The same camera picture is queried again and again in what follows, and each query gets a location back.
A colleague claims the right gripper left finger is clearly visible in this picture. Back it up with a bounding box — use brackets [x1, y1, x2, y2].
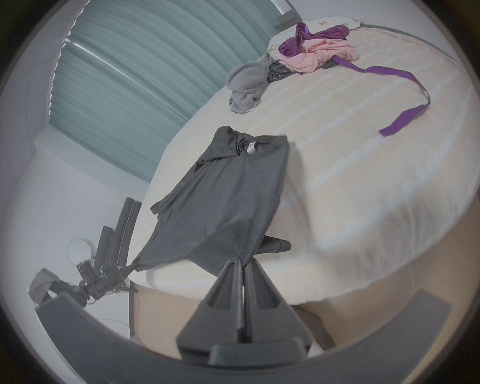
[175, 257, 243, 355]

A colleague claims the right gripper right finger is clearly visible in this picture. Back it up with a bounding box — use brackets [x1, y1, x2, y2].
[243, 258, 314, 355]

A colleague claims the black T-shirt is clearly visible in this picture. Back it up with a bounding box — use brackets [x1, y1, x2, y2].
[130, 125, 292, 280]

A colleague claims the bed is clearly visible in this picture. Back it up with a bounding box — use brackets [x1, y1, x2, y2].
[127, 20, 475, 355]

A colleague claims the blue-green curtain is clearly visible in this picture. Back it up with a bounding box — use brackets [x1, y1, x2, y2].
[49, 41, 189, 185]
[69, 0, 290, 124]

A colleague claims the grey garment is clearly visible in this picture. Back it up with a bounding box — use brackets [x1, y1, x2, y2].
[226, 56, 273, 114]

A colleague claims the black shiny garment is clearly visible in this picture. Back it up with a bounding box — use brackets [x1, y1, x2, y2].
[265, 59, 298, 82]

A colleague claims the pink garment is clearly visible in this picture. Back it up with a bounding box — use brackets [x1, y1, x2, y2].
[279, 37, 360, 75]

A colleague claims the purple garment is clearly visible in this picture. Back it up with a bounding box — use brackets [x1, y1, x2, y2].
[278, 22, 431, 137]

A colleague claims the white printed pillow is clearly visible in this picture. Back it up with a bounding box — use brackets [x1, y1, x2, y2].
[267, 17, 363, 52]

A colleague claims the grey bedside table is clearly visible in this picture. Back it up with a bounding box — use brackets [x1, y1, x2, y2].
[278, 10, 301, 28]

